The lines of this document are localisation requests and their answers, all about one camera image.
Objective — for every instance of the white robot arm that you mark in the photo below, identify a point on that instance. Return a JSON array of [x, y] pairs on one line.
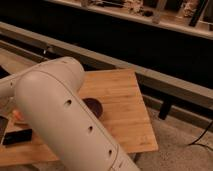
[[47, 96]]

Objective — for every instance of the dark purple bowl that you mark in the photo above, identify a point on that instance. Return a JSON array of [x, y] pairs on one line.
[[95, 106]]

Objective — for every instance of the black phone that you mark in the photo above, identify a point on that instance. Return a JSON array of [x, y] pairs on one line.
[[17, 137]]

